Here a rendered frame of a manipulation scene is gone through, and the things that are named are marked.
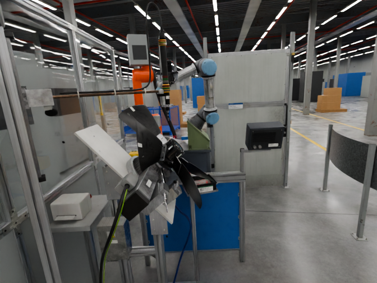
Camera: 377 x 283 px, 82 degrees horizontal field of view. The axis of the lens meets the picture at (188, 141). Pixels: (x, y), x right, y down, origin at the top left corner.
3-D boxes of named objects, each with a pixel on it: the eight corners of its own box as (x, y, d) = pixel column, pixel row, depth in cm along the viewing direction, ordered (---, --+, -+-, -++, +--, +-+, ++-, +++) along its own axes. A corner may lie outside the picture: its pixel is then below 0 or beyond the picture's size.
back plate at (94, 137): (169, 241, 104) (170, 240, 104) (56, 140, 93) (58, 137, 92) (176, 191, 155) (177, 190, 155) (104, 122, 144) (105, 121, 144)
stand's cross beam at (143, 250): (126, 256, 135) (125, 251, 134) (128, 251, 139) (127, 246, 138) (156, 255, 135) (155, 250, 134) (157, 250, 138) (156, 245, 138)
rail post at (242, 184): (240, 262, 194) (240, 181, 176) (239, 259, 198) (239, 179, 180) (244, 262, 194) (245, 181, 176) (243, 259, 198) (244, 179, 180)
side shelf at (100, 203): (46, 233, 115) (45, 228, 115) (79, 200, 150) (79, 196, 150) (90, 231, 115) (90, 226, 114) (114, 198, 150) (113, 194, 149)
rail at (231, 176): (136, 187, 178) (134, 178, 176) (137, 185, 182) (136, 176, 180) (245, 181, 176) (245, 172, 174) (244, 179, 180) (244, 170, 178)
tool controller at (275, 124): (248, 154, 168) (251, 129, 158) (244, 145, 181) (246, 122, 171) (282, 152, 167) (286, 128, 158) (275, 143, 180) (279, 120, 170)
